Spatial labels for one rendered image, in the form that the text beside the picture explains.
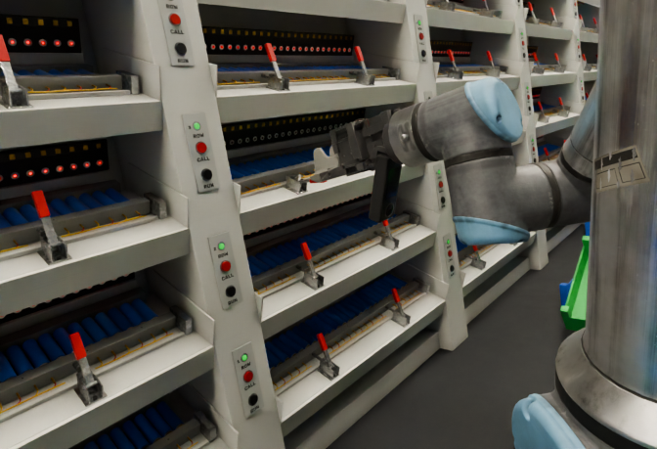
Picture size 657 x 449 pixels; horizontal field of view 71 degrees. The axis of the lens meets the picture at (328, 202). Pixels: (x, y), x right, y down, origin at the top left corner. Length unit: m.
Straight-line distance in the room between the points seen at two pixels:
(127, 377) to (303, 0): 0.73
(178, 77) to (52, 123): 0.19
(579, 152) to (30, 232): 0.71
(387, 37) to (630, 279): 1.04
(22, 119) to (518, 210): 0.62
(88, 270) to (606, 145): 0.60
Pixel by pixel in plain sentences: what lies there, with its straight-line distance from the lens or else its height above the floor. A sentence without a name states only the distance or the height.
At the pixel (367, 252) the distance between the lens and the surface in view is 1.09.
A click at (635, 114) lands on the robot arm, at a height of 0.63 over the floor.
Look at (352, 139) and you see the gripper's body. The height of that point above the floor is 0.63.
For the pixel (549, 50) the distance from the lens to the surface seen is 2.57.
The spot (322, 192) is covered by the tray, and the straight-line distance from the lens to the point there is 0.92.
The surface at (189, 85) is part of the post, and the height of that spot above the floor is 0.75.
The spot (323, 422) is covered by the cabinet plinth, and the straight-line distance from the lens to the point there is 1.09.
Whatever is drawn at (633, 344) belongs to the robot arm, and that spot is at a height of 0.48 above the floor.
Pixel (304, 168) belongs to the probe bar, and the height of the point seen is 0.58.
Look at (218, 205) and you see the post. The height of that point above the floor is 0.56.
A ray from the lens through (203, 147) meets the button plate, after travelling 0.75.
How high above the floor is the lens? 0.65
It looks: 8 degrees down
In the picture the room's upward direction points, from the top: 10 degrees counter-clockwise
